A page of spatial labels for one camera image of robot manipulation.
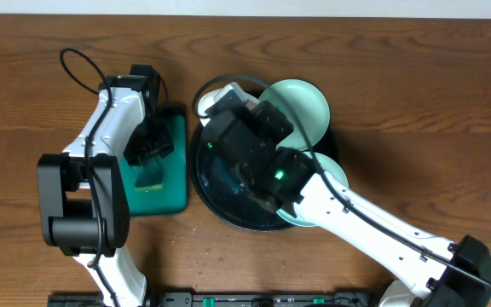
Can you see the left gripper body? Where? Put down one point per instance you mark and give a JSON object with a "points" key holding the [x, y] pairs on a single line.
{"points": [[150, 147]]}

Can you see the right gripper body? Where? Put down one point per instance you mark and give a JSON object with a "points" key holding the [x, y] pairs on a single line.
{"points": [[250, 176]]}

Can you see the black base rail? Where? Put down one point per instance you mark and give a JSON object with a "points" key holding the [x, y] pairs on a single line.
{"points": [[188, 299]]}

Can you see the green scrub sponge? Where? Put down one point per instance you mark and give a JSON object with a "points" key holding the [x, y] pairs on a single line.
{"points": [[149, 176]]}

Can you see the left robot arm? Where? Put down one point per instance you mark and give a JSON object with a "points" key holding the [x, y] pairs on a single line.
{"points": [[83, 203]]}

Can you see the black rectangular water tray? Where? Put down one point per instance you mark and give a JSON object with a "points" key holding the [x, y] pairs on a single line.
{"points": [[173, 197]]}

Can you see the white plate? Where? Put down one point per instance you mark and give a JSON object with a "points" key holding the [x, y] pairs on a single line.
{"points": [[231, 93]]}

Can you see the round black serving tray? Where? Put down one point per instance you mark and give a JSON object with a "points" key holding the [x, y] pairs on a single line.
{"points": [[222, 193]]}

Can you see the mint plate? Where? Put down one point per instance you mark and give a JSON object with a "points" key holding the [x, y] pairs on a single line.
{"points": [[308, 103], [327, 164]]}

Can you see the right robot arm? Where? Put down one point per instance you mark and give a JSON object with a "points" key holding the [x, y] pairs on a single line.
{"points": [[430, 270]]}

